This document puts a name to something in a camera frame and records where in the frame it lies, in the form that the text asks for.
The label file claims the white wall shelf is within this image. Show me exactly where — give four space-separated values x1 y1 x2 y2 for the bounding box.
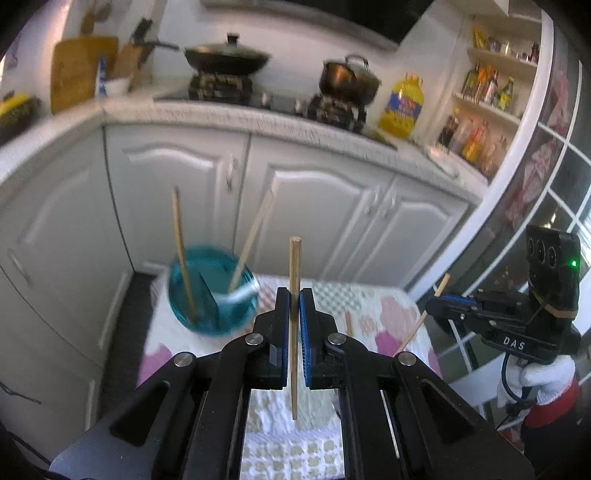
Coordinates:
434 41 543 185

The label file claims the black gas stove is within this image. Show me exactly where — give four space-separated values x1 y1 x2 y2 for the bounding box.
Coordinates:
154 74 398 148

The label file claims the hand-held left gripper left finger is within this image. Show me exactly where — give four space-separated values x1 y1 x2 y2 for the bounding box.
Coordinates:
48 287 291 480

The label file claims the wooden cutting board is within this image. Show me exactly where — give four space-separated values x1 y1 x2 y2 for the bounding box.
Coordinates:
50 37 120 114

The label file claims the quilted patchwork cloth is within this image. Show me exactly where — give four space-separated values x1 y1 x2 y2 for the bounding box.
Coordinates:
139 274 441 480

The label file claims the white ceramic spoon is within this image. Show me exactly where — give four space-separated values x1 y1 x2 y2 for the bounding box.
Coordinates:
217 284 259 308

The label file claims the wooden knife block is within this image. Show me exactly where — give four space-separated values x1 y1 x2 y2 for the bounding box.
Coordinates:
113 18 153 88

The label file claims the white utensil holder teal lid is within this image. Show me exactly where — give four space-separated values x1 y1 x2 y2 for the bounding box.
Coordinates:
167 247 259 337

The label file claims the black wok with lid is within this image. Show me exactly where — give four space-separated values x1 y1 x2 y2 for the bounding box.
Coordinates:
134 32 272 77

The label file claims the black casserole yellow lid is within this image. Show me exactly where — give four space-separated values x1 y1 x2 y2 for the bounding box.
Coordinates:
0 92 40 144

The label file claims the row of condiment bottles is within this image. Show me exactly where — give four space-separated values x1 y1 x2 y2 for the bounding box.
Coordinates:
436 25 541 178

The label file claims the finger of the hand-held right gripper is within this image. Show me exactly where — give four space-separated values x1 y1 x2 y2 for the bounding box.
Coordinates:
426 302 483 334
433 296 483 312

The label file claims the dark cooking pot with lid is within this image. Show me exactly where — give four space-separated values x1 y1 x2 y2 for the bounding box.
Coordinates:
320 54 382 106

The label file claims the person's right forearm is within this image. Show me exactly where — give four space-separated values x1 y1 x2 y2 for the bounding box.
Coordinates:
526 382 583 430

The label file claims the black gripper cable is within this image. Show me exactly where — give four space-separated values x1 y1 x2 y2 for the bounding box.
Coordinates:
496 354 536 430

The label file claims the yellow cooking oil bottle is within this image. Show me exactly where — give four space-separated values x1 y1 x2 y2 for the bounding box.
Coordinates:
379 72 424 140

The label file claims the blue and white packet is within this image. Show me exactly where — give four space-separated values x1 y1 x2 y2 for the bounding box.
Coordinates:
95 55 109 97

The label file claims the person's right hand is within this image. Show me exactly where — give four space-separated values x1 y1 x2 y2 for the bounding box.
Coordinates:
497 357 576 408

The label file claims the wooden spatula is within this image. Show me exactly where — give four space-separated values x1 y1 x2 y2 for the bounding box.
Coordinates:
81 0 100 35

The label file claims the grey cabinet door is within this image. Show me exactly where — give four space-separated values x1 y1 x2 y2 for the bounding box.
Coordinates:
0 268 109 430
353 175 472 292
235 136 397 283
0 127 136 370
104 124 254 278

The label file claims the black range hood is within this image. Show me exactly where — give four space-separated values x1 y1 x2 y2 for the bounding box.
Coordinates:
201 0 435 51

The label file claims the speckled stone countertop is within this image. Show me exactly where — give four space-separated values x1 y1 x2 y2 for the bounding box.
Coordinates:
0 92 490 195

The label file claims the blue cord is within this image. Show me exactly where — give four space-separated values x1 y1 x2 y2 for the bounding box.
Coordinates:
0 382 43 405

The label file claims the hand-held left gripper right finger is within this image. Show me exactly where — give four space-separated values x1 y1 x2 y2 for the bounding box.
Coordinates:
299 288 534 480

